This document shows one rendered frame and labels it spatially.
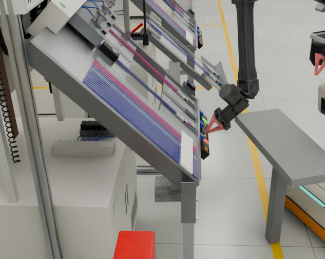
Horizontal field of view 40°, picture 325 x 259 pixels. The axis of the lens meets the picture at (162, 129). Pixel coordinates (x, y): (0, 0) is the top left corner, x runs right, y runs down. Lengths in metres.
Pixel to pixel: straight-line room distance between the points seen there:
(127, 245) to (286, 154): 0.96
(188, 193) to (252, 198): 1.23
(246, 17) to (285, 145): 0.60
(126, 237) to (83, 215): 0.44
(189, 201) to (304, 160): 0.62
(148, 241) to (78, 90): 0.51
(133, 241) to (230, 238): 1.23
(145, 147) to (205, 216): 1.15
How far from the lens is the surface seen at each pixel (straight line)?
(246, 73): 1.77
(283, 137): 2.08
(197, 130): 1.81
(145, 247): 1.20
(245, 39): 1.77
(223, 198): 2.66
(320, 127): 3.54
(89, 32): 1.66
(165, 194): 2.66
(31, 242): 1.79
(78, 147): 1.89
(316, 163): 1.93
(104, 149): 1.87
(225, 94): 1.72
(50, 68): 1.38
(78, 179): 1.76
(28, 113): 1.42
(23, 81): 1.38
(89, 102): 1.39
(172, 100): 1.88
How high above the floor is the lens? 1.60
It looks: 28 degrees down
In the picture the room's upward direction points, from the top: 2 degrees counter-clockwise
